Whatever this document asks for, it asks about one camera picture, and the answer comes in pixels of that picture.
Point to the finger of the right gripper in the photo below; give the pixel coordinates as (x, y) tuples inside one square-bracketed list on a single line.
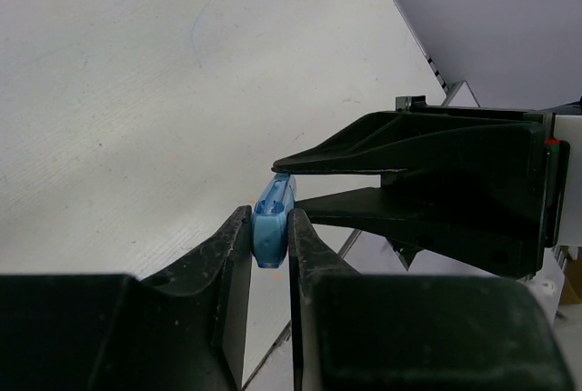
[(407, 142), (471, 229)]

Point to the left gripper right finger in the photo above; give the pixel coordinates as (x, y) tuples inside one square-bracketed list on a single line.
[(352, 331)]

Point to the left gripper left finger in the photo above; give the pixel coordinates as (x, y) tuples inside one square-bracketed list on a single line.
[(182, 328)]

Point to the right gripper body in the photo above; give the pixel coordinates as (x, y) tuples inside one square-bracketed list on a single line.
[(534, 195)]

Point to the blue transparent highlighter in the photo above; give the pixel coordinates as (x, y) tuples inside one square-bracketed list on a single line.
[(269, 221)]

